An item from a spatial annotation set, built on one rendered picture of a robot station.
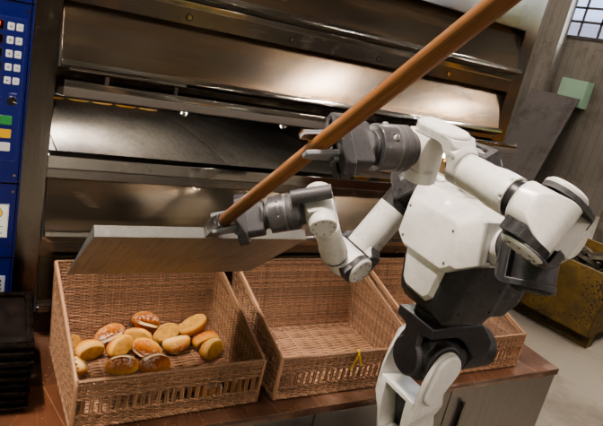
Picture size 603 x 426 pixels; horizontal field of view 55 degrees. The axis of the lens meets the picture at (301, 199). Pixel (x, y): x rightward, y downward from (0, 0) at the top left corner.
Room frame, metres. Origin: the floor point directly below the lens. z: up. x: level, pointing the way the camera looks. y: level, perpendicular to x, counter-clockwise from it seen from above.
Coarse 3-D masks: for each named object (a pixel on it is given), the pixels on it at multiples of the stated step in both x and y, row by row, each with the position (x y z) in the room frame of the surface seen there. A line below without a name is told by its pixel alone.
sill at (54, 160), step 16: (48, 160) 1.64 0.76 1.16; (64, 160) 1.66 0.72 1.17; (80, 160) 1.69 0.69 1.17; (96, 160) 1.71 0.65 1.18; (112, 160) 1.74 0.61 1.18; (128, 160) 1.78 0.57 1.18; (144, 160) 1.82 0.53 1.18; (160, 160) 1.87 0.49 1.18; (176, 176) 1.85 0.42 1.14; (192, 176) 1.88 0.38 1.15; (208, 176) 1.91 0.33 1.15; (224, 176) 1.94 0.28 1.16; (240, 176) 1.97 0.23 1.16; (256, 176) 2.00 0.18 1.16; (304, 176) 2.11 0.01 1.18; (320, 176) 2.16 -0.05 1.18
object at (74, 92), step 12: (72, 96) 1.53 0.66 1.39; (84, 96) 1.54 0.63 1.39; (96, 96) 1.56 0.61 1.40; (108, 96) 1.58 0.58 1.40; (120, 96) 1.59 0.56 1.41; (132, 96) 1.61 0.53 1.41; (156, 108) 1.65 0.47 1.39; (168, 108) 1.67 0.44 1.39; (180, 108) 1.69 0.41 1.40; (192, 108) 1.70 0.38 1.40; (204, 108) 1.72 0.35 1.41; (216, 108) 1.75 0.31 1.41; (252, 120) 1.81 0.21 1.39; (264, 120) 1.83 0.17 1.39; (276, 120) 1.85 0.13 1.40; (288, 120) 1.88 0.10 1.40; (300, 120) 1.90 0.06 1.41
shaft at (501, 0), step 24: (504, 0) 0.71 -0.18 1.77; (456, 24) 0.76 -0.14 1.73; (480, 24) 0.74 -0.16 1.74; (432, 48) 0.79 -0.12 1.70; (456, 48) 0.78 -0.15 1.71; (408, 72) 0.82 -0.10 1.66; (384, 96) 0.86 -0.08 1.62; (336, 120) 0.94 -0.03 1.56; (360, 120) 0.91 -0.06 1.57; (312, 144) 0.99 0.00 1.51; (288, 168) 1.05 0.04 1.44; (264, 192) 1.12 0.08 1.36
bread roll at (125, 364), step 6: (120, 354) 1.53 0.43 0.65; (126, 354) 1.54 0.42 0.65; (114, 360) 1.51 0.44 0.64; (120, 360) 1.51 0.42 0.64; (126, 360) 1.52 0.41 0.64; (132, 360) 1.53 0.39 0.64; (108, 366) 1.50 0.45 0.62; (114, 366) 1.49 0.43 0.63; (120, 366) 1.50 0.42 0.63; (126, 366) 1.50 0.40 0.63; (132, 366) 1.52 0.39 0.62; (138, 366) 1.54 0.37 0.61; (108, 372) 1.49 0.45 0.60; (114, 372) 1.49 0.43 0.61; (120, 372) 1.49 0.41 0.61; (126, 372) 1.50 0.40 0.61; (132, 372) 1.52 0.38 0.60
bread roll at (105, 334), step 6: (114, 324) 1.66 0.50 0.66; (120, 324) 1.68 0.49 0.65; (102, 330) 1.63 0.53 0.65; (108, 330) 1.63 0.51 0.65; (114, 330) 1.64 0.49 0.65; (120, 330) 1.65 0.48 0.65; (96, 336) 1.62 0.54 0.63; (102, 336) 1.62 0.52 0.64; (108, 336) 1.62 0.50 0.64; (114, 336) 1.63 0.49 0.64; (102, 342) 1.61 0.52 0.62; (108, 342) 1.62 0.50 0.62
